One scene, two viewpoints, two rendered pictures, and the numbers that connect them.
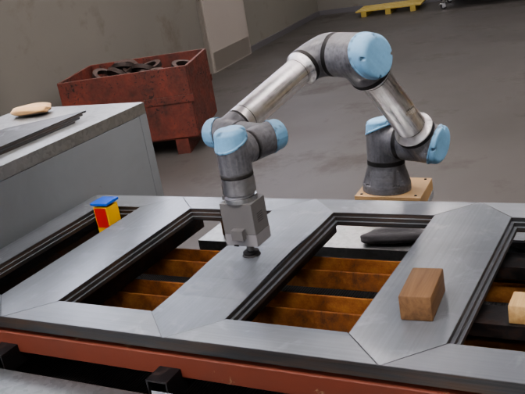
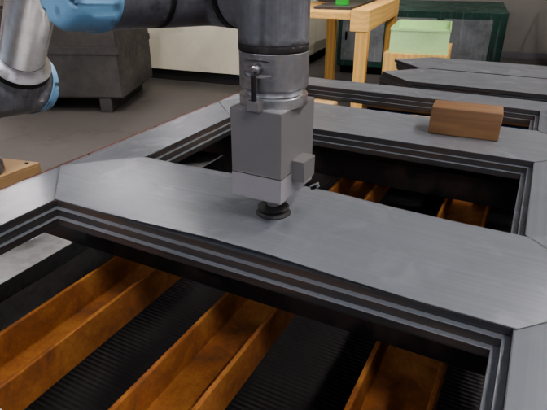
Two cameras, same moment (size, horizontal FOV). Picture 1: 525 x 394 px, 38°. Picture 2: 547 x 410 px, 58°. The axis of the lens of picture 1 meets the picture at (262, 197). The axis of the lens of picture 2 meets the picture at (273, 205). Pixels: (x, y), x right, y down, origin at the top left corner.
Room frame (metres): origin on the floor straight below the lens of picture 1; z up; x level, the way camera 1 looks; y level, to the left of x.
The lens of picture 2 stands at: (1.70, 0.59, 1.13)
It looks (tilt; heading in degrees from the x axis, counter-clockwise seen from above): 26 degrees down; 267
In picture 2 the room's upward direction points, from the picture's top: straight up
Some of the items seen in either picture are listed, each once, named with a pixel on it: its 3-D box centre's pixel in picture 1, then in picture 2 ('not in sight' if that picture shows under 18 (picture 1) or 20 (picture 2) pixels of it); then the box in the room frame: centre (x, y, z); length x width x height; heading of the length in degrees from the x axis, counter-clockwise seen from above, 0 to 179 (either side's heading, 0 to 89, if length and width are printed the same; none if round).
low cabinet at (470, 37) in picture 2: not in sight; (422, 36); (-0.44, -5.40, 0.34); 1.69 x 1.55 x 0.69; 156
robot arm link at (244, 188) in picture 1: (237, 185); (272, 71); (1.67, 0.05, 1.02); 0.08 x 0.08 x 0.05
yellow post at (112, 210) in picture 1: (112, 234); not in sight; (2.17, 0.46, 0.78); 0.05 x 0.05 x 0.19; 59
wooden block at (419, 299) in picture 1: (422, 293); (465, 119); (1.29, -0.26, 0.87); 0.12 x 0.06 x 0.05; 154
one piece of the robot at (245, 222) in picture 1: (241, 219); (281, 142); (1.66, 0.06, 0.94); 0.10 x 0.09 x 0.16; 148
